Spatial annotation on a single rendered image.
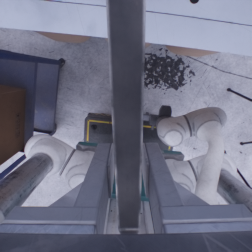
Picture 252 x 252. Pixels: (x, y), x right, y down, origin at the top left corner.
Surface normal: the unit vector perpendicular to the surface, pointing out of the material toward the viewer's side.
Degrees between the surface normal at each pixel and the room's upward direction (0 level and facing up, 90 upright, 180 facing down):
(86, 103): 0
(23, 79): 0
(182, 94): 0
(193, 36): 11
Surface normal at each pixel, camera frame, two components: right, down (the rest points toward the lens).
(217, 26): -0.03, 0.46
